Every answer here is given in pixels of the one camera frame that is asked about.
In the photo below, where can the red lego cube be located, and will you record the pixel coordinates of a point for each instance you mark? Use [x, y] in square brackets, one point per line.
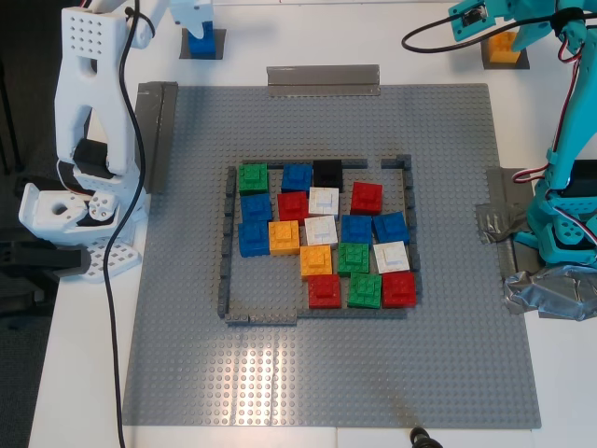
[398, 290]
[324, 291]
[366, 198]
[292, 206]

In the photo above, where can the green lego cube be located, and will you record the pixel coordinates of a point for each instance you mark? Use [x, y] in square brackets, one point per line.
[353, 259]
[254, 179]
[364, 290]

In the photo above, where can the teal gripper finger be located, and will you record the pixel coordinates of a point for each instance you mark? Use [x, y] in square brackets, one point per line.
[529, 32]

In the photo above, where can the flat grey tape strip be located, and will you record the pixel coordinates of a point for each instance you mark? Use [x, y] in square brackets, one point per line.
[508, 182]

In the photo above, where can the black stand knob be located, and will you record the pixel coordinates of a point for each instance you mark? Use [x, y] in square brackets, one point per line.
[422, 438]

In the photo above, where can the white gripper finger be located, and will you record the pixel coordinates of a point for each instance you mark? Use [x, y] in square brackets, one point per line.
[198, 29]

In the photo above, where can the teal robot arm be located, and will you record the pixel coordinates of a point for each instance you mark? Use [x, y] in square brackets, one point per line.
[571, 140]

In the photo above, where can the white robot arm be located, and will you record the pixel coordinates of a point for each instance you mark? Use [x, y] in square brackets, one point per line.
[88, 93]

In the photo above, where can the teal framed camera module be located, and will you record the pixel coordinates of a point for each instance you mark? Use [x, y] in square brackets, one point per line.
[466, 30]

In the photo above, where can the dark grey lego brick row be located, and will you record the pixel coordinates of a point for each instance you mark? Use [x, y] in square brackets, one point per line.
[261, 319]

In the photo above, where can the blue lego cube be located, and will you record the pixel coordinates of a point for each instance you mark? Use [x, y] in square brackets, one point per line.
[297, 178]
[357, 230]
[203, 49]
[254, 239]
[256, 208]
[392, 228]

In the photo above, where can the orange lego cube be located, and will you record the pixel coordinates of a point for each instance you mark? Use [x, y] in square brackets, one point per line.
[501, 51]
[316, 261]
[284, 238]

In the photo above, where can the black table clamp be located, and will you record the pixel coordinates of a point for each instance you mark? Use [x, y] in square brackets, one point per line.
[42, 259]

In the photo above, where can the crumpled grey tape strip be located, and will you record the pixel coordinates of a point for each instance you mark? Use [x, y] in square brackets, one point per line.
[499, 224]

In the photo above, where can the grey studded lego baseplate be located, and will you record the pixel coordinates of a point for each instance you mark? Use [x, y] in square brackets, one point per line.
[326, 373]

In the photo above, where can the white lego cube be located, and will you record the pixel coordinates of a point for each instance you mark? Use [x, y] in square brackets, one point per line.
[321, 231]
[323, 201]
[392, 257]

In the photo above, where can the silver crumpled tape wad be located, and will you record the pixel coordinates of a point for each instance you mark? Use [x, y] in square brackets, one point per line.
[545, 294]

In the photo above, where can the long grey tape strip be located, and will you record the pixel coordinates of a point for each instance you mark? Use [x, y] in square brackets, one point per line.
[156, 140]
[322, 81]

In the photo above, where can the black lego cube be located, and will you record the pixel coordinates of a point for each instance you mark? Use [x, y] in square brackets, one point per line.
[328, 175]

